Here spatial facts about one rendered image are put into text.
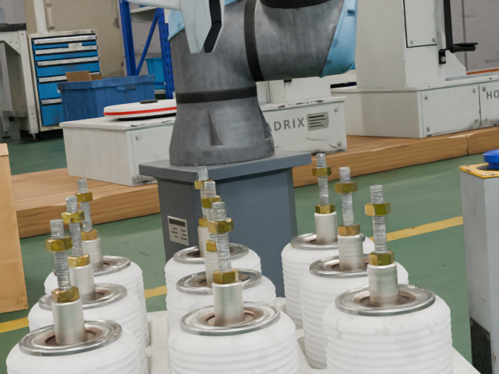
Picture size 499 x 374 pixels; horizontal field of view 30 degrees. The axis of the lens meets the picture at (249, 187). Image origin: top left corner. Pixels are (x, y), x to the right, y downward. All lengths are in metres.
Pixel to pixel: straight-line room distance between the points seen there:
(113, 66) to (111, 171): 4.35
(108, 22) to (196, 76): 6.00
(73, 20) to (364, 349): 6.56
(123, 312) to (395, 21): 2.78
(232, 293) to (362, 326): 0.10
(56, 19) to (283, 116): 4.23
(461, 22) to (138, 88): 3.39
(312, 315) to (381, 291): 0.12
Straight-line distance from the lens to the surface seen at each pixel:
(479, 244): 0.92
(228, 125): 1.27
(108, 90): 5.27
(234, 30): 1.26
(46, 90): 6.23
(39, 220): 2.64
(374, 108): 3.61
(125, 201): 2.73
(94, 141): 3.04
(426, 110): 3.44
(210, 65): 1.27
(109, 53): 7.25
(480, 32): 7.76
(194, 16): 0.64
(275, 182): 1.29
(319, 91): 3.22
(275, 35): 1.25
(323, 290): 0.79
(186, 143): 1.28
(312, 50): 1.25
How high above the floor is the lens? 0.45
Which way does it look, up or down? 8 degrees down
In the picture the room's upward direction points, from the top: 5 degrees counter-clockwise
